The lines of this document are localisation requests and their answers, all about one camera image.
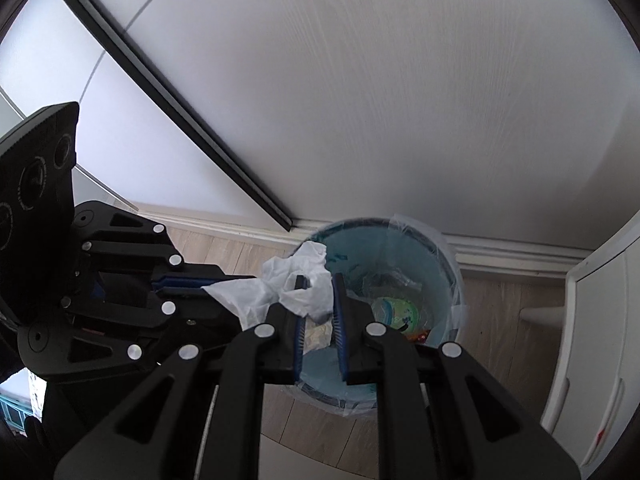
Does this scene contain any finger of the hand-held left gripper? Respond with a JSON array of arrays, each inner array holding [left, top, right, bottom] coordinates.
[[17, 284, 246, 385], [74, 201, 261, 285]]

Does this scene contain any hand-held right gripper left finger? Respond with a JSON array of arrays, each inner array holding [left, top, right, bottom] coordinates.
[[52, 274, 311, 480]]

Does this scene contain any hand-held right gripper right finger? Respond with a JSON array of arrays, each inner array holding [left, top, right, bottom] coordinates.
[[331, 273, 586, 480]]

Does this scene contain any clear plastic bag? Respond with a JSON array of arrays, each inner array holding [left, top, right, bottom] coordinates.
[[350, 267, 426, 306]]

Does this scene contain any white tissue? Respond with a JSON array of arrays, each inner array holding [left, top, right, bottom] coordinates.
[[206, 241, 335, 353]]

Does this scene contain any teal trash bin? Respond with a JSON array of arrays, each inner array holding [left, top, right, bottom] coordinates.
[[292, 216, 468, 418]]

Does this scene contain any clear bin liner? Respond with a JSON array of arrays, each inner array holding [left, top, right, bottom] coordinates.
[[294, 212, 469, 419]]

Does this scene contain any teal plastic basket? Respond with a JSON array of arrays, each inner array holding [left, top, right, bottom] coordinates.
[[0, 394, 32, 431]]

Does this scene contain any white nightstand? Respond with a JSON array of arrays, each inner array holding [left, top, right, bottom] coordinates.
[[520, 240, 640, 466]]

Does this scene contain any black wall strip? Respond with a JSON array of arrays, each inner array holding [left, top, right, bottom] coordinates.
[[47, 0, 296, 233]]

